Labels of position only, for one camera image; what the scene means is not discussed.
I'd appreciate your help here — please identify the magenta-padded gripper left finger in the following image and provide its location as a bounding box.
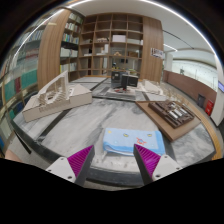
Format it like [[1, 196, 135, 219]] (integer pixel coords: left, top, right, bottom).
[[45, 144, 96, 188]]

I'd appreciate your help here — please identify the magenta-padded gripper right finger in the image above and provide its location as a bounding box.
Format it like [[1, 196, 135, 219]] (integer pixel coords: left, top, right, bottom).
[[133, 143, 183, 186]]

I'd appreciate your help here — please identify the light blue printed towel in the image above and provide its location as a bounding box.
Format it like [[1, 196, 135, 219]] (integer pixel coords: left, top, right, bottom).
[[102, 127, 167, 157]]

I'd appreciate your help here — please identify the brown architectural model on board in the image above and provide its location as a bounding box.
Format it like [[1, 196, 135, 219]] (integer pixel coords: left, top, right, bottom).
[[134, 99, 203, 143]]

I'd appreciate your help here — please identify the curved wooden slat bench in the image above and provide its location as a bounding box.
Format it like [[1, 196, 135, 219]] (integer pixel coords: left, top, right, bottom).
[[186, 99, 224, 161]]

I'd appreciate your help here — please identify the white architectural model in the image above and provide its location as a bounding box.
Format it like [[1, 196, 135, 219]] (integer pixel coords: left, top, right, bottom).
[[21, 70, 93, 123]]

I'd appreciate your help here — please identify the pale wooden stick model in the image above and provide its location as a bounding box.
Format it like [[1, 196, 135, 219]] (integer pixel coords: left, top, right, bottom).
[[160, 83, 188, 105]]

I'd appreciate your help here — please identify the red bin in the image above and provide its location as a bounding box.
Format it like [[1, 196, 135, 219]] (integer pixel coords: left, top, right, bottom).
[[204, 99, 215, 117]]

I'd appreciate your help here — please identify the black bin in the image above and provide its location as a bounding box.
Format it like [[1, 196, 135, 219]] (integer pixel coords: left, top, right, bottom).
[[197, 93, 207, 108]]

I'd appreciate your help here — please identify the small white building model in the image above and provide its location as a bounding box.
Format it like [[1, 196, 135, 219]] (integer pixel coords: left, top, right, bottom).
[[138, 79, 164, 96]]

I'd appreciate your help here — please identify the black building model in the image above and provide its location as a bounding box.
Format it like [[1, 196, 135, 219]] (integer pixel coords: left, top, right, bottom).
[[110, 70, 140, 91]]

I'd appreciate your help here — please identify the glass-fronted bookcase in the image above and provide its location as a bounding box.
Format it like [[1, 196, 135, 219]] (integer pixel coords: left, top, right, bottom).
[[0, 26, 44, 158]]

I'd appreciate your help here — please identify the straight ceiling light bar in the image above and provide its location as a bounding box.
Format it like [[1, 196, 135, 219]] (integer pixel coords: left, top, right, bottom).
[[163, 43, 179, 53]]

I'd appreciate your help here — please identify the wooden shelf unit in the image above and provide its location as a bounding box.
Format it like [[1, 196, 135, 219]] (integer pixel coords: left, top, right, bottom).
[[37, 8, 165, 89]]

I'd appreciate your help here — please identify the white wall sign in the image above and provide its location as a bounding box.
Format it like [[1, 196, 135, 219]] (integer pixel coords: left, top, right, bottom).
[[150, 47, 166, 60]]

